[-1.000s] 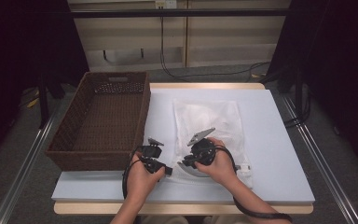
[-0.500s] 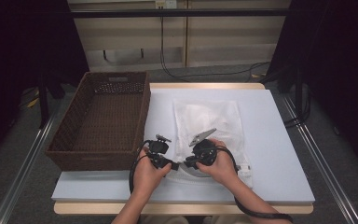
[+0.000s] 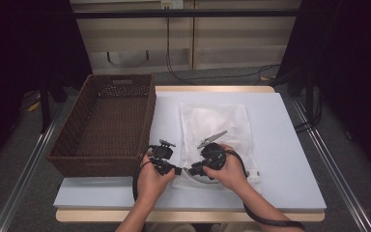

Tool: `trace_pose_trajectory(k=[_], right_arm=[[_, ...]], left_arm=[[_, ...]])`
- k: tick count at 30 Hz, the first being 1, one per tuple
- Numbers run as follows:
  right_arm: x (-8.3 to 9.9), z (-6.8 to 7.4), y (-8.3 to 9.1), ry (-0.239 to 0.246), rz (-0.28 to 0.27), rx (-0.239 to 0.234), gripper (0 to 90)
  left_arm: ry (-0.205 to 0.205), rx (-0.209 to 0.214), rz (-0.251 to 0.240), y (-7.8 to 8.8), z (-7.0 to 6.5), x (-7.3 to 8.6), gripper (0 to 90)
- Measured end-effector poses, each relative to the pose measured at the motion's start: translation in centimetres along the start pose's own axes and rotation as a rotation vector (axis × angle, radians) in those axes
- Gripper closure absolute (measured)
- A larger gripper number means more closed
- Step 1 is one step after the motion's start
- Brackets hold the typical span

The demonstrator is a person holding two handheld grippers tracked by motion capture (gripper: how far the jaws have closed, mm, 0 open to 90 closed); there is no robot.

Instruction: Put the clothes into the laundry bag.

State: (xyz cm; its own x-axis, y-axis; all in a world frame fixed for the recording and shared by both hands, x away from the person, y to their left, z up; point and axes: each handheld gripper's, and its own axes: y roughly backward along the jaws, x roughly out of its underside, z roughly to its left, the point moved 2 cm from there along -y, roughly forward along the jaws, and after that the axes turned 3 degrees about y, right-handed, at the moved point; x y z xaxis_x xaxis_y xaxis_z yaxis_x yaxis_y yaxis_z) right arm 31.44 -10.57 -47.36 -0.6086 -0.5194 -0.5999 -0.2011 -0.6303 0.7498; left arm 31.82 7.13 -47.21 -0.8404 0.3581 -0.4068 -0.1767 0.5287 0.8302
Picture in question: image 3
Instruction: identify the dark curtain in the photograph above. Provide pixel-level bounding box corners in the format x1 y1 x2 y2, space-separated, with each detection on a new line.
0 0 93 172
276 0 371 182

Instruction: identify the person's left hand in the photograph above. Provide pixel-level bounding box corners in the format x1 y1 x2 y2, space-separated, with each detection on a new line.
136 154 175 207

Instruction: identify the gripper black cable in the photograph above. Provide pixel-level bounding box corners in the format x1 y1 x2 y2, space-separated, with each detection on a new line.
132 145 156 202
225 149 306 230

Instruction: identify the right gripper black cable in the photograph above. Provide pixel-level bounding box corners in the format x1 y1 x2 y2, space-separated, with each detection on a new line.
225 149 306 230

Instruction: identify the white cloth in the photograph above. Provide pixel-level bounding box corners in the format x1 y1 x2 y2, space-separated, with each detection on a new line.
186 109 249 159

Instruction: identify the person's right hand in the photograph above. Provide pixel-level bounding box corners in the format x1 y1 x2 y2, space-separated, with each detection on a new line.
203 144 249 192

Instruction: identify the black metal stand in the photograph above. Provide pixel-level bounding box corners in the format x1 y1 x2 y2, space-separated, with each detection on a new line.
38 73 53 133
303 64 317 124

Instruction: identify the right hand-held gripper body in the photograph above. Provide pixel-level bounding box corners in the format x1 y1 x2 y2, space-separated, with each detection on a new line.
197 130 228 172

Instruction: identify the light wooden table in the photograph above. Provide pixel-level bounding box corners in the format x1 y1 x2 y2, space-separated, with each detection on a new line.
55 85 326 224

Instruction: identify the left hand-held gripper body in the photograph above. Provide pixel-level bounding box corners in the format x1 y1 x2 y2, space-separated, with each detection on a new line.
150 138 177 177

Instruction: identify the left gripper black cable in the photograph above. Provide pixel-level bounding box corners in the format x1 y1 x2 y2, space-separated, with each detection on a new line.
132 145 156 202

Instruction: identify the black horizontal bar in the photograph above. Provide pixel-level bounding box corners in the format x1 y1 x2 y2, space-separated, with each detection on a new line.
71 9 300 19

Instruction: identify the metal floor rail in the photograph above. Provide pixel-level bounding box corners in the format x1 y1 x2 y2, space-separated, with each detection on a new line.
0 105 64 232
291 98 371 232

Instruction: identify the black wall cable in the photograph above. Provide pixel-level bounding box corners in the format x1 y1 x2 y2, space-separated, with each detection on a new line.
165 15 281 85

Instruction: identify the white mesh laundry bag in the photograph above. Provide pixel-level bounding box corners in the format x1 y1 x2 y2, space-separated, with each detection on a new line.
172 101 263 194

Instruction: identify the white wall outlet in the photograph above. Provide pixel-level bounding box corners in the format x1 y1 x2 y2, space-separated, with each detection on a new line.
160 0 184 10

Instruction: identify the brown wicker basket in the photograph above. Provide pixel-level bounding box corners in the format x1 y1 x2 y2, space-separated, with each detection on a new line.
46 73 157 178

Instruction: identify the black floor cable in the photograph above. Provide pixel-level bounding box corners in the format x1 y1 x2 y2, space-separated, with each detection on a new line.
294 91 323 133

